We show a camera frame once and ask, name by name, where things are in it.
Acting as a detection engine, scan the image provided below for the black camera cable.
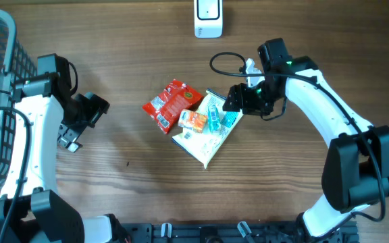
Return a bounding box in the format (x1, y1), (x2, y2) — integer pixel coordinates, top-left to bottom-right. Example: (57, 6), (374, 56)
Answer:
(209, 51), (387, 223)

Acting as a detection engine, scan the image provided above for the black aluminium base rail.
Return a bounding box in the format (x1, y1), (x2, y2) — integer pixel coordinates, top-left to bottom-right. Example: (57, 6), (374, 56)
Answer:
(113, 221), (361, 243)

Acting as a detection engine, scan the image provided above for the red snack packet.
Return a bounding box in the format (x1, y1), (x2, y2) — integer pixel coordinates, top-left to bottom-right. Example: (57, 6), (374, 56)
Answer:
(142, 79), (203, 134)

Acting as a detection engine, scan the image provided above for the yellow snack bag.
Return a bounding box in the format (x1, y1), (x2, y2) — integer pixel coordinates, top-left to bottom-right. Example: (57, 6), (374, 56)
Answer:
(172, 88), (243, 169)

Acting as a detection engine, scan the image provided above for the white barcode scanner box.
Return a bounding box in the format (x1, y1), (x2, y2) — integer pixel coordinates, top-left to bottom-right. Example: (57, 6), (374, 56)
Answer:
(193, 0), (224, 38)

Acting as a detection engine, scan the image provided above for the orange tissue pack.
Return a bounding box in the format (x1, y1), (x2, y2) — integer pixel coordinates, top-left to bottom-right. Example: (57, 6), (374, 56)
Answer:
(178, 109), (207, 133)

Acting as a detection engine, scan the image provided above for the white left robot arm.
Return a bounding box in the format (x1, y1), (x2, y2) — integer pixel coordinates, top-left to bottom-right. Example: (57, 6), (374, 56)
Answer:
(0, 54), (131, 242)

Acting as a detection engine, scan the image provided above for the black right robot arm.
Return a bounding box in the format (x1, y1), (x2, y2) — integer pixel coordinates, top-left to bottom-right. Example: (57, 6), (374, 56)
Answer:
(223, 38), (389, 242)

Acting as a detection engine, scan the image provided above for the teal small packet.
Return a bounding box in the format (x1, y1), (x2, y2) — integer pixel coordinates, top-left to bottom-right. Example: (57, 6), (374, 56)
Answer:
(208, 105), (221, 133)

